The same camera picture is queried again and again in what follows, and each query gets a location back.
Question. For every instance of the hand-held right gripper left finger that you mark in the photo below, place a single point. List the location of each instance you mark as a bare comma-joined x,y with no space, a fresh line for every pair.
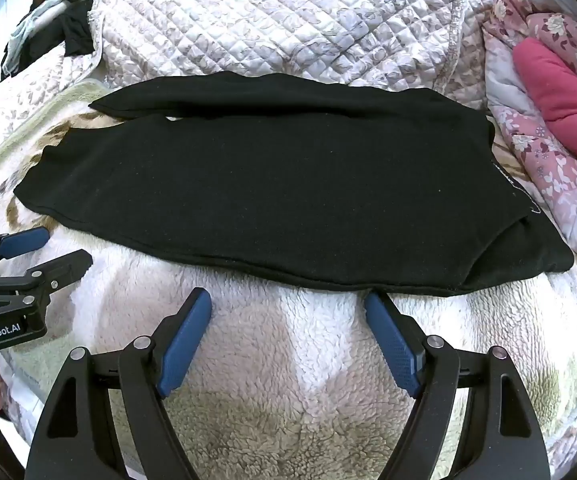
186,340

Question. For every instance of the light blue cloth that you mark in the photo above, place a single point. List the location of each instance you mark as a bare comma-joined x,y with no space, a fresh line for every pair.
23,35

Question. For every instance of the pink floral comforter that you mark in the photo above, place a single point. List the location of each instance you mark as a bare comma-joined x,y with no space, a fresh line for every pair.
543,160

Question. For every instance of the fleece floral blanket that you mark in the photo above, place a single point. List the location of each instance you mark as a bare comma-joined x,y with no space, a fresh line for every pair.
293,360

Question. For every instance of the black garment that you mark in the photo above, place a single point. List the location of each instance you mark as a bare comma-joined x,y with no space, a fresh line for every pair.
76,25

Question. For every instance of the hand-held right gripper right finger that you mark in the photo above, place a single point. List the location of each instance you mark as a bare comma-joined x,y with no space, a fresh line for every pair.
393,345

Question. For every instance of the magenta cushion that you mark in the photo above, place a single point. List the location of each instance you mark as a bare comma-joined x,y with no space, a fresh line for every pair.
563,95

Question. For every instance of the black pants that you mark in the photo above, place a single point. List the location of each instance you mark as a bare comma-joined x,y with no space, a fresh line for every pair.
268,185

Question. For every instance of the quilted floral bedspread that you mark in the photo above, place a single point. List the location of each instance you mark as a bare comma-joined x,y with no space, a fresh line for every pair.
293,20

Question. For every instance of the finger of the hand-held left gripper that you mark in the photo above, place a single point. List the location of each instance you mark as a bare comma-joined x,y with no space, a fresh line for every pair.
63,267
21,241

